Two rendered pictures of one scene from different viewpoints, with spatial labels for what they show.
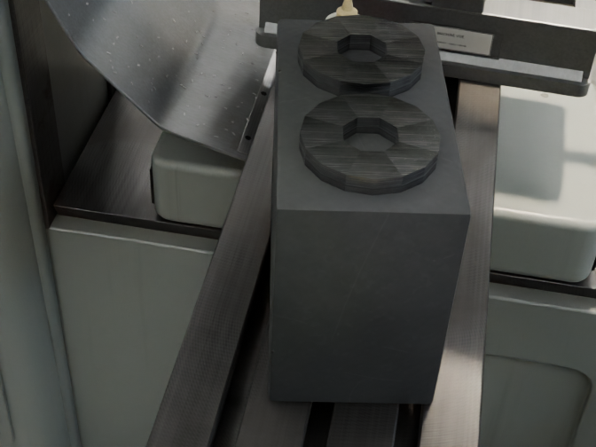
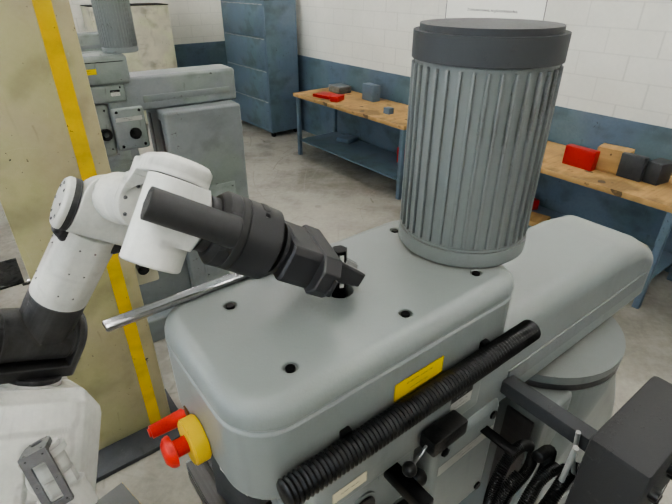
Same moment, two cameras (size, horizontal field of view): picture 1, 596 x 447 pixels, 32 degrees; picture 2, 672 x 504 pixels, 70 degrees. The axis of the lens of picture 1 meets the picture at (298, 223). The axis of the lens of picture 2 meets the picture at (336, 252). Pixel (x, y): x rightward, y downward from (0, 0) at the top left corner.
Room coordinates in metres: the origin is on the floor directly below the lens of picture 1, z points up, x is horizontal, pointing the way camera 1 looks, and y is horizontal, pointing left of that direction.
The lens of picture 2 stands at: (1.35, -0.49, 2.26)
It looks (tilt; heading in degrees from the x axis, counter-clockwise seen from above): 30 degrees down; 134
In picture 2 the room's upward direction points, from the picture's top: straight up
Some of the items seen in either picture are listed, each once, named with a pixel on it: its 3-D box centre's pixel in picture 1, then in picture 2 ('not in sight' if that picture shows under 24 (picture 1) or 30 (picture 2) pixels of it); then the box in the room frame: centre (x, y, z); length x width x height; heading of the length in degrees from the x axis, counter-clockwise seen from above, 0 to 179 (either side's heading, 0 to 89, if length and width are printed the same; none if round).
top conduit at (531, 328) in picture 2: not in sight; (429, 394); (1.12, -0.08, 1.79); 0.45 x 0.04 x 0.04; 82
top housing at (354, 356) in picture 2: not in sight; (347, 331); (0.98, -0.08, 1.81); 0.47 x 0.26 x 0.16; 82
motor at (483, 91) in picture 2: not in sight; (473, 142); (1.01, 0.15, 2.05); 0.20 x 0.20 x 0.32
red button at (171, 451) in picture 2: not in sight; (176, 449); (0.94, -0.35, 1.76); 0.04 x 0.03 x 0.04; 172
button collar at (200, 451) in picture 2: not in sight; (194, 439); (0.94, -0.32, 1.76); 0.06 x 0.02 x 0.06; 172
